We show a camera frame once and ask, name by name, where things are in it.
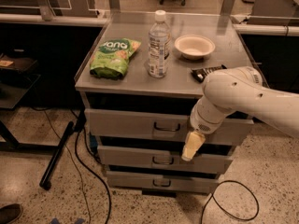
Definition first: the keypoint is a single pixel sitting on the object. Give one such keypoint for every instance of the black candy bar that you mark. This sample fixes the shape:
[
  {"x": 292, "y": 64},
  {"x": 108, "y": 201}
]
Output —
[{"x": 200, "y": 74}]

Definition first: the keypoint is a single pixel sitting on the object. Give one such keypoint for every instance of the white paper bowl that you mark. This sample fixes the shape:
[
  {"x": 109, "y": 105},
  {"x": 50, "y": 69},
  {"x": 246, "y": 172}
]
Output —
[{"x": 194, "y": 47}]

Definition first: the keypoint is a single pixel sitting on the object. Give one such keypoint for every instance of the green snack bag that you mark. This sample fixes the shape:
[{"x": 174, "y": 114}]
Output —
[{"x": 111, "y": 60}]

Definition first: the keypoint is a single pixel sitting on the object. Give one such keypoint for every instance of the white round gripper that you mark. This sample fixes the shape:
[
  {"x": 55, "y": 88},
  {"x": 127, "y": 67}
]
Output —
[{"x": 202, "y": 120}]

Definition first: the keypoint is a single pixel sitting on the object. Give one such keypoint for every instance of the grey top drawer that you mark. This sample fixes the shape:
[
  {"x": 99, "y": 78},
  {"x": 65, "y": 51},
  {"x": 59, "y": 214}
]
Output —
[{"x": 163, "y": 127}]

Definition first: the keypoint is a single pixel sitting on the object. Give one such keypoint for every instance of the clear plastic water bottle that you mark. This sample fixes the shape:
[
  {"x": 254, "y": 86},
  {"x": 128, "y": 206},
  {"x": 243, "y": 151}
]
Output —
[{"x": 159, "y": 45}]

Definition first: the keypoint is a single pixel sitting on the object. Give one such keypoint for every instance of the dark shoe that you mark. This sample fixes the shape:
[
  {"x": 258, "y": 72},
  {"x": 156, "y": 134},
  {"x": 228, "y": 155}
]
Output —
[{"x": 10, "y": 213}]

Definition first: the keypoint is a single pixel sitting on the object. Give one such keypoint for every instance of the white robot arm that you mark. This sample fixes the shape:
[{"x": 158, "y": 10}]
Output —
[{"x": 241, "y": 89}]

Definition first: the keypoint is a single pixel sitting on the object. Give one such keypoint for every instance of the grey drawer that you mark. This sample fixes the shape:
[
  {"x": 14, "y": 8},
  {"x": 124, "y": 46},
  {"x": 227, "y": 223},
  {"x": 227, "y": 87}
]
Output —
[
  {"x": 164, "y": 160},
  {"x": 163, "y": 127},
  {"x": 161, "y": 182}
]

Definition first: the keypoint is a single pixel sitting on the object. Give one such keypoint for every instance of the grey drawer cabinet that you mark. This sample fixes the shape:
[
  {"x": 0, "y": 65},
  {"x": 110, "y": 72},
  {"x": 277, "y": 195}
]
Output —
[{"x": 174, "y": 94}]

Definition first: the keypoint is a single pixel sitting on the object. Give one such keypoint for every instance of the grey bottom drawer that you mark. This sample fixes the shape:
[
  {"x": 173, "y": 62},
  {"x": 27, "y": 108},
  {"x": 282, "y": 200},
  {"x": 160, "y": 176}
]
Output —
[{"x": 161, "y": 182}]

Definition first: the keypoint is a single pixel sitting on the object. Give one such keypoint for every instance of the black side table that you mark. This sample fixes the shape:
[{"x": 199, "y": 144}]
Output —
[{"x": 16, "y": 79}]

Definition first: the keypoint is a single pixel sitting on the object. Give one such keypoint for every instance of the grey middle drawer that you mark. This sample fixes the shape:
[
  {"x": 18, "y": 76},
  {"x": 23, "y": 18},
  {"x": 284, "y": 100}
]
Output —
[{"x": 164, "y": 160}]

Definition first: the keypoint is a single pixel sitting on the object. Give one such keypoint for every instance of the black table leg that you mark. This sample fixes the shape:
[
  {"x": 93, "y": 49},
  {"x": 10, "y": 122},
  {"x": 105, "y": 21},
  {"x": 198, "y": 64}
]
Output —
[{"x": 45, "y": 180}]

